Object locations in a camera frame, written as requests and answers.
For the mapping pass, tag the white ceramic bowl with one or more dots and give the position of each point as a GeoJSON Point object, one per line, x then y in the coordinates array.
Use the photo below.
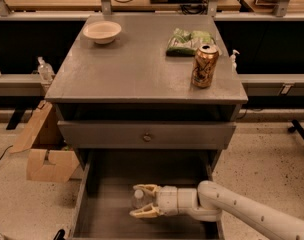
{"type": "Point", "coordinates": [102, 32]}

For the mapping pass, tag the green chip bag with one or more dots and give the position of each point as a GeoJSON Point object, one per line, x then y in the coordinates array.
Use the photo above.
{"type": "Point", "coordinates": [185, 43]}

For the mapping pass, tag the black stand leg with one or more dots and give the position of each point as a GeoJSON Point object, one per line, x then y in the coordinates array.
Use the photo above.
{"type": "Point", "coordinates": [296, 126]}

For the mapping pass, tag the clear plastic water bottle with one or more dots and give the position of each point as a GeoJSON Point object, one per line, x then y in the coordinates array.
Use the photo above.
{"type": "Point", "coordinates": [138, 199]}

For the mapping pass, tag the clear bottle on left shelf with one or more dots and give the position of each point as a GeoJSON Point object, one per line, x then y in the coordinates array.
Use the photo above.
{"type": "Point", "coordinates": [45, 70]}

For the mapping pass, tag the grey top drawer with knob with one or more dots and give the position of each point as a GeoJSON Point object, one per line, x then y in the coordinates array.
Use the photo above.
{"type": "Point", "coordinates": [147, 135]}

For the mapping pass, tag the open grey middle drawer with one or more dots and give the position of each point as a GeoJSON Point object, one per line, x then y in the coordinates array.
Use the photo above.
{"type": "Point", "coordinates": [105, 197]}

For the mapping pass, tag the gold soda can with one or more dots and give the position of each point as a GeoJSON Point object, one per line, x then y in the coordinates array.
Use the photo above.
{"type": "Point", "coordinates": [204, 64]}

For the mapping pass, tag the grey drawer cabinet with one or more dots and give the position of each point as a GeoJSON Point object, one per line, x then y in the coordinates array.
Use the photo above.
{"type": "Point", "coordinates": [132, 78]}

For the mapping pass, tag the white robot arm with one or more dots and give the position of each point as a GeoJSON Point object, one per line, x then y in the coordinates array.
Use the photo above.
{"type": "Point", "coordinates": [206, 203]}

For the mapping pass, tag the cardboard box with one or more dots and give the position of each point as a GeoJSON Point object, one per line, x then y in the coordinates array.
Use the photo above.
{"type": "Point", "coordinates": [50, 159]}

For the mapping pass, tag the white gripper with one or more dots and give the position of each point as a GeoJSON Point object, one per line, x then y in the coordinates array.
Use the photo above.
{"type": "Point", "coordinates": [167, 200]}

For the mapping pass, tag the white pump dispenser bottle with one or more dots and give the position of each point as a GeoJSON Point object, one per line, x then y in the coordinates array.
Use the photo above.
{"type": "Point", "coordinates": [233, 58]}

